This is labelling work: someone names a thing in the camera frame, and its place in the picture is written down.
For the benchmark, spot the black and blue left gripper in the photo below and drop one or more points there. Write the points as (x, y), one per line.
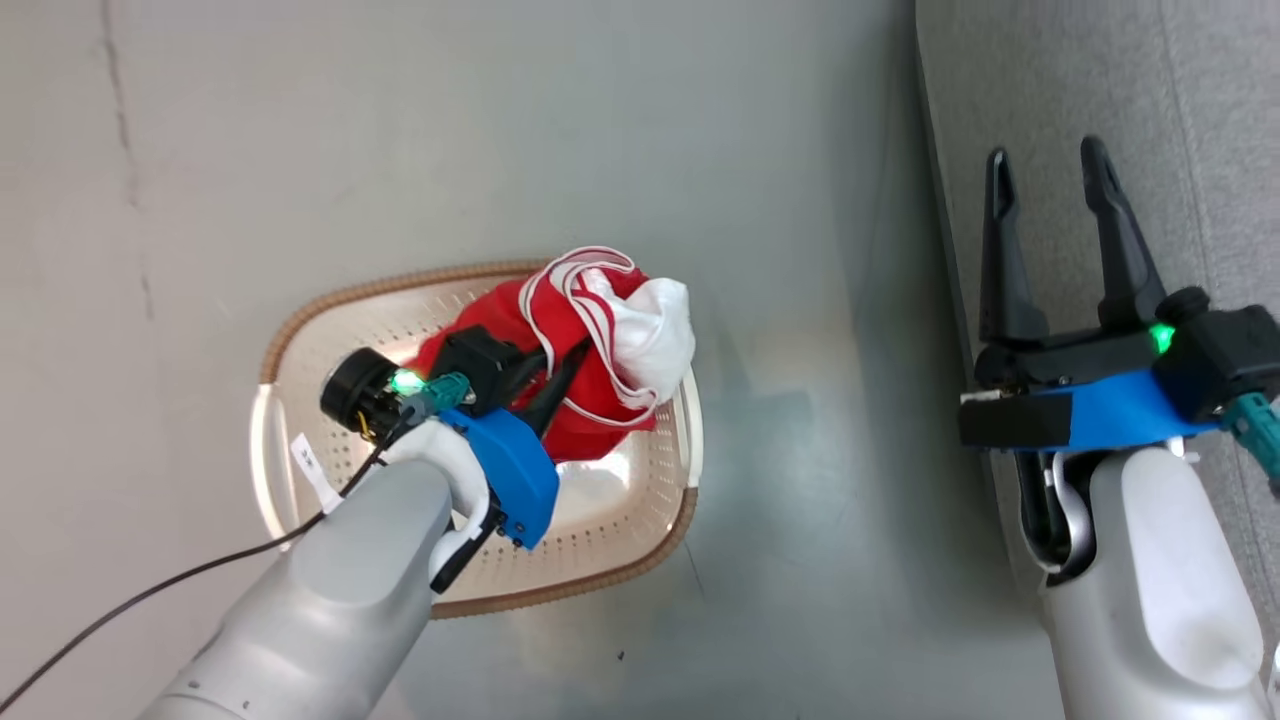
(515, 470)

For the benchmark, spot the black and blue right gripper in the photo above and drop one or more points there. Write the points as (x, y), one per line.
(1100, 400)

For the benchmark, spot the red and white garment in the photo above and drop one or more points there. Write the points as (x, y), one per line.
(600, 400)

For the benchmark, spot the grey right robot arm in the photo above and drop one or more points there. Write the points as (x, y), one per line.
(1150, 600)

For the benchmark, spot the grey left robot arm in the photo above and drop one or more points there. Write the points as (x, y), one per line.
(330, 600)

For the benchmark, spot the light grey fabric sofa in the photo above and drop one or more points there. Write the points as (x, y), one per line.
(1200, 100)

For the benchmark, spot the white perforated laundry basket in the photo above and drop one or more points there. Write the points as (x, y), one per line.
(620, 510)

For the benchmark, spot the black round left wrist camera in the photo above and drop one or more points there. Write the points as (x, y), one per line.
(357, 395)

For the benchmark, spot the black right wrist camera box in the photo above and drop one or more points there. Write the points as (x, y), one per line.
(1235, 350)

